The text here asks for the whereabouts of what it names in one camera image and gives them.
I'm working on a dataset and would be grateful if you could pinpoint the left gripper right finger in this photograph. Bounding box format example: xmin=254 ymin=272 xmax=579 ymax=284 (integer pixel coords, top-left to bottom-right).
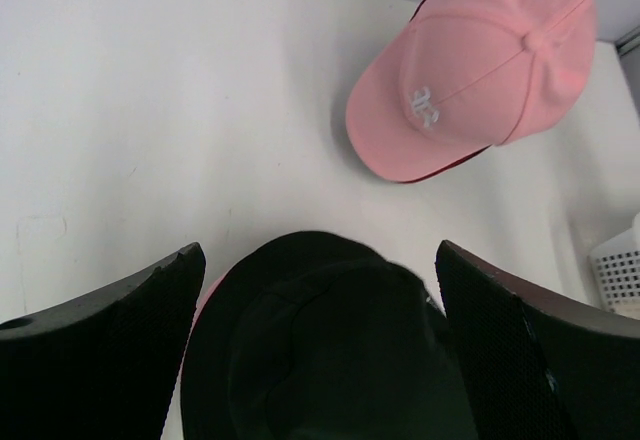
xmin=435 ymin=241 xmax=639 ymax=439

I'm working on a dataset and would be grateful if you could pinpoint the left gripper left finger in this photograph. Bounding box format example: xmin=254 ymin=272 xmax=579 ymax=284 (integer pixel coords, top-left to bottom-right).
xmin=1 ymin=243 xmax=206 ymax=439

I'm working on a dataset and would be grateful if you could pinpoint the black hat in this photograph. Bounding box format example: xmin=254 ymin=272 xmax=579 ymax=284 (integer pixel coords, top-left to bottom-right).
xmin=179 ymin=229 xmax=481 ymax=440

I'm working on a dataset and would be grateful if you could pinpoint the light pink hat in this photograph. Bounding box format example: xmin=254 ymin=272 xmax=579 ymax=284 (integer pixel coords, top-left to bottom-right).
xmin=346 ymin=0 xmax=597 ymax=183

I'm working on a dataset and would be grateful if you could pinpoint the white plastic basket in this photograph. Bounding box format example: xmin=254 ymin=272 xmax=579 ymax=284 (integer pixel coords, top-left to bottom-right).
xmin=589 ymin=214 xmax=640 ymax=320

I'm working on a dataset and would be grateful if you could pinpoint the right frame post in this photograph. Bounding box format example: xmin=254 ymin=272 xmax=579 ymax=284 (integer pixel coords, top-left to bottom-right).
xmin=615 ymin=26 xmax=640 ymax=57

